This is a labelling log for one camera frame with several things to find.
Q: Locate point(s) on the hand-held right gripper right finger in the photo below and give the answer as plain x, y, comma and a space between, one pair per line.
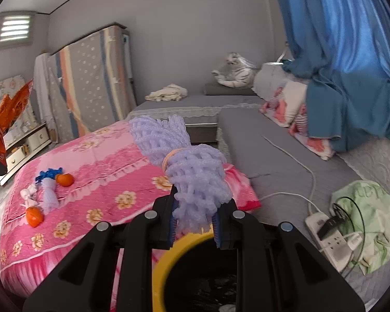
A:
216, 230

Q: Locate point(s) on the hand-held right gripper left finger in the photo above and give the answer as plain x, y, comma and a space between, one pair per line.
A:
173, 230

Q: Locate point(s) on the yellow trash bin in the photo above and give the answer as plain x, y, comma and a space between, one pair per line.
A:
162, 266

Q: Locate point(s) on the white tissue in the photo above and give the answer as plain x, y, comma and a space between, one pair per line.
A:
27, 195

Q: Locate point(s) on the orange snack bag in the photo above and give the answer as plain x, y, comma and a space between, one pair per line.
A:
1, 130

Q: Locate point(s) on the black bin liner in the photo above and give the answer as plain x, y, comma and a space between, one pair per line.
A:
208, 282

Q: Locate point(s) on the lavender foam fruit net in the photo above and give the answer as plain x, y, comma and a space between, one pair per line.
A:
195, 175
49, 198

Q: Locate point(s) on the orange tangerine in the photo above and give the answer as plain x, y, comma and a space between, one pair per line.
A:
34, 217
65, 179

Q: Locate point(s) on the white tv cabinet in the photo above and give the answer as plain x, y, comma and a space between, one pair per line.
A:
35, 136

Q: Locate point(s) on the cartoon print cloth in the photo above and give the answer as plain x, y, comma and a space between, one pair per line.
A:
6, 86

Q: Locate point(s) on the pink floral blanket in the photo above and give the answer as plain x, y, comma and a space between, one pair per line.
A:
100, 175

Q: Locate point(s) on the white hanging cloth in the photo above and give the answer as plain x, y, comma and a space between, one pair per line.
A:
42, 87

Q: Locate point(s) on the black charger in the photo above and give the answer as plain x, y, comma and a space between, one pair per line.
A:
330, 226

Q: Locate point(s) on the grey sofa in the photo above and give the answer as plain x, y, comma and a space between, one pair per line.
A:
263, 126

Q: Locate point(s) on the white power strip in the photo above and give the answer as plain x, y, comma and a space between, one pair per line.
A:
334, 243

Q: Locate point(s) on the white lace sofa trim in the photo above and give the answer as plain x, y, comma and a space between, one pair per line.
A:
201, 112

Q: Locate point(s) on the cartoon print pillow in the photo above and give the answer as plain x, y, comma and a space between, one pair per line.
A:
312, 139
282, 104

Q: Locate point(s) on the striped covered mattress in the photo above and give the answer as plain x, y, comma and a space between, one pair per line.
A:
91, 78

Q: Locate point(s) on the cream cloth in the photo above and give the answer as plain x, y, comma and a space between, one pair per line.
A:
167, 93

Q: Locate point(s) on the white charger plug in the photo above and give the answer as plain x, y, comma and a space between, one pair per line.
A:
353, 241

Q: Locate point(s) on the window blind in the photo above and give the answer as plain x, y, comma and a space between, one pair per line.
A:
14, 29

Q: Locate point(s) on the white plush tiger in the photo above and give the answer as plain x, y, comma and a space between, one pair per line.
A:
237, 74

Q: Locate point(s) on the green plastic bag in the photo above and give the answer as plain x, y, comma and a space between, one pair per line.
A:
373, 208

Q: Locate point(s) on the white lace covered cushion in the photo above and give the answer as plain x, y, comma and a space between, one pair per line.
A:
269, 78

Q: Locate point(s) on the white lace sofa cover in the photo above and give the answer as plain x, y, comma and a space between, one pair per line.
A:
377, 162

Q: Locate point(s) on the blue curtain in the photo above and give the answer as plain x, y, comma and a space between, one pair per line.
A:
338, 39

